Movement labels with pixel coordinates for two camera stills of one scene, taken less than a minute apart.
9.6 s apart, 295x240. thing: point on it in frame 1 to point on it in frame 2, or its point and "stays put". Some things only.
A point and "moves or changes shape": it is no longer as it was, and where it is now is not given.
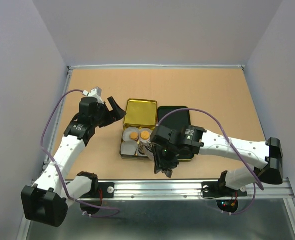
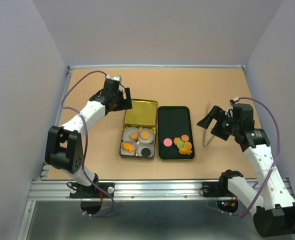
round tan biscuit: (145, 135) stays put
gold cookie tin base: (133, 135) stays put
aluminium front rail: (177, 190) stays put
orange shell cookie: (134, 135) stays put
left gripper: (113, 116) to (126, 104)
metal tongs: (146, 149) moves or changes shape
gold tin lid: (142, 112) stays put
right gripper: (161, 163) to (215, 113)
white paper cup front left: (129, 147) stays put
